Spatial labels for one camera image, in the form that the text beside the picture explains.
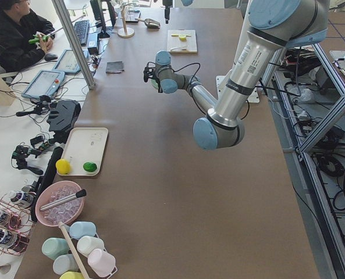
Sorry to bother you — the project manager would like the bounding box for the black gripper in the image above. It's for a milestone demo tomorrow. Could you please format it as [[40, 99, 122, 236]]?
[[143, 62, 160, 88], [162, 0, 173, 24]]

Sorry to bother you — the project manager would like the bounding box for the green ceramic bowl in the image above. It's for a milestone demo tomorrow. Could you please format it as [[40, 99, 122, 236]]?
[[150, 80, 158, 90]]

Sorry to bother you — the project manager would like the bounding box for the white ceramic spoon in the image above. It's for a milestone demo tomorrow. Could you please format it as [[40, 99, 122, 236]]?
[[169, 45, 188, 52]]

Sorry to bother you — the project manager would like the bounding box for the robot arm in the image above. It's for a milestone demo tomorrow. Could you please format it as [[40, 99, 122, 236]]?
[[144, 1, 330, 150]]

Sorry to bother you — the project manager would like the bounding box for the pink bowl with ice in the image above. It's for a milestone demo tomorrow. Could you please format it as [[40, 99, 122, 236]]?
[[33, 181, 84, 227]]

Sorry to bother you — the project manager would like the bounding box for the metal scoop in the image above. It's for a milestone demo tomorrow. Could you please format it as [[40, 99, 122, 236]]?
[[136, 18, 161, 29]]

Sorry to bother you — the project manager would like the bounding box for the bamboo cutting board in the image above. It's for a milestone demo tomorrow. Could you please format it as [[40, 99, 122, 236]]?
[[166, 30, 198, 54]]

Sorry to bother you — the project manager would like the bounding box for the grey folded cloth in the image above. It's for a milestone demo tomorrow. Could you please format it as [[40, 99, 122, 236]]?
[[105, 61, 125, 74]]

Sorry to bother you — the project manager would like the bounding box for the wooden stand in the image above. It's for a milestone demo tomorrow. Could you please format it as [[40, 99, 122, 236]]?
[[117, 3, 135, 38]]

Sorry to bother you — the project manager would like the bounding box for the black keyboard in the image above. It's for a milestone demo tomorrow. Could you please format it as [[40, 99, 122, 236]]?
[[73, 20, 90, 46]]

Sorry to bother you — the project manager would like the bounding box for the teach pendant tablet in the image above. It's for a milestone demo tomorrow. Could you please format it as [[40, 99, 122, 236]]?
[[52, 49, 80, 75], [22, 70, 66, 99]]

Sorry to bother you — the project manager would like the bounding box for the beige tray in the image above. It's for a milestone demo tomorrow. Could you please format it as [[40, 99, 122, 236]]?
[[56, 127, 108, 176]]

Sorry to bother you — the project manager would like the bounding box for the green lime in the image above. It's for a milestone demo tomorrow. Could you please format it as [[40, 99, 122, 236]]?
[[83, 162, 98, 173]]

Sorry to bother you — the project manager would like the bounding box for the yellow lemon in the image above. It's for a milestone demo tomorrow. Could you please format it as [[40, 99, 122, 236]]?
[[55, 159, 71, 175]]

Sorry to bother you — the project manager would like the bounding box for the seated person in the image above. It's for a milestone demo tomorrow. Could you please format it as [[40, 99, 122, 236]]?
[[0, 1, 55, 72]]

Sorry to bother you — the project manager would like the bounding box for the white cup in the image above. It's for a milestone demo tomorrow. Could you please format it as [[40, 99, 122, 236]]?
[[77, 236, 105, 257]]

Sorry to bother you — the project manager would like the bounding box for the pink cup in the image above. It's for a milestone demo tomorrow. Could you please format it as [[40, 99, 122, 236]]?
[[87, 248, 117, 278]]

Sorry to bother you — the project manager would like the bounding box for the green cup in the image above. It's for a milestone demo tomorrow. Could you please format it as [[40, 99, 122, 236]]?
[[41, 238, 69, 260]]

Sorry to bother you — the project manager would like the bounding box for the light blue cup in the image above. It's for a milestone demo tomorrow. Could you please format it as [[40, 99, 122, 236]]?
[[52, 254, 79, 275]]

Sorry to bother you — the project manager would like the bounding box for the yellow cup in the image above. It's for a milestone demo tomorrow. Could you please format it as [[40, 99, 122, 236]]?
[[59, 271, 84, 279]]

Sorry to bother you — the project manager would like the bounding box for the aluminium frame post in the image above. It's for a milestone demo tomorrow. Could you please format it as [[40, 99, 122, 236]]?
[[52, 0, 95, 90]]

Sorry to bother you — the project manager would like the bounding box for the copper wire bottle rack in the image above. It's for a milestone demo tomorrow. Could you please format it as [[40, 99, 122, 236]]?
[[0, 194, 35, 256]]

